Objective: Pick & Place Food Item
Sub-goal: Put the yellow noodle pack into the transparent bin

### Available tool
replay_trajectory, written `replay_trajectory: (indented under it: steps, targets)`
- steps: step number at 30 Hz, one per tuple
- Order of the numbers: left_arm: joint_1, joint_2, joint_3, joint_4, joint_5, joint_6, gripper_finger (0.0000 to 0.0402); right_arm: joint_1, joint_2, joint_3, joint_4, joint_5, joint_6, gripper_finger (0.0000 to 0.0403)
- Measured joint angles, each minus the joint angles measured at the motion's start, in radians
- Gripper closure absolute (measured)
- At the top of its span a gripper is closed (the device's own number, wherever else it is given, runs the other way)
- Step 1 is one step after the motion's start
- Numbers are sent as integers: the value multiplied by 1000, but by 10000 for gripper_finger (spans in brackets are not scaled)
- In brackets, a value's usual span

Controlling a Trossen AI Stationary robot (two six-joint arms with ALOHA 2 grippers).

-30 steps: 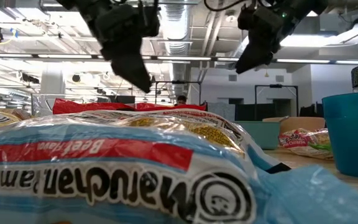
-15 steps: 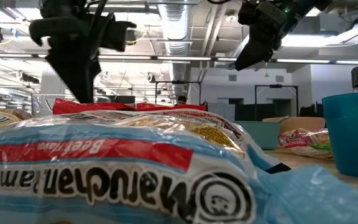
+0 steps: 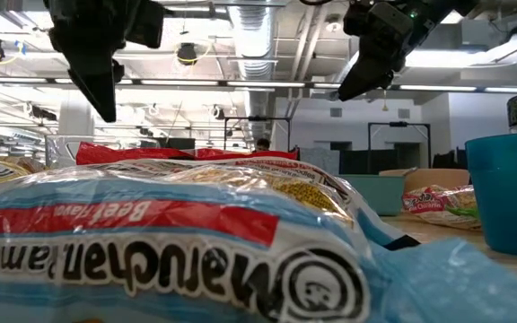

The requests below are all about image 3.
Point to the red and yellow ramen packet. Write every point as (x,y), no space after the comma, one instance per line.
(285,188)

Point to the teal rectangular container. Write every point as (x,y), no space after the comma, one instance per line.
(375,193)

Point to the overhead light rail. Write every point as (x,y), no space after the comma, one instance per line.
(182,82)

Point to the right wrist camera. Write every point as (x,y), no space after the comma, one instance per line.
(353,18)

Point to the blue beef ramen packet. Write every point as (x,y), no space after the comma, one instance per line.
(151,269)

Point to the chicken ramen packet with green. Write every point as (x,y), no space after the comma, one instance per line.
(433,204)

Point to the clear plastic container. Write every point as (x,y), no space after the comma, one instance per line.
(63,150)

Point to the white pillar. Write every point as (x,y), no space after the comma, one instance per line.
(63,116)

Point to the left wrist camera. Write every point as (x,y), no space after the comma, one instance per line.
(146,24)

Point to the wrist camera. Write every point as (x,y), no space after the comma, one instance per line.
(146,24)
(353,18)

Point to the orange bowl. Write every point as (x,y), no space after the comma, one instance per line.
(438,179)

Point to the dark blue tray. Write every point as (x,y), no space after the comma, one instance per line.
(510,193)

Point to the large silver ventilation duct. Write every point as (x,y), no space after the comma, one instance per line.
(254,36)

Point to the person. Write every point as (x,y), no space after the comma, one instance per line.
(263,144)

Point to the black background frame stand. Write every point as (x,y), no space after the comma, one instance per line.
(258,118)
(397,124)

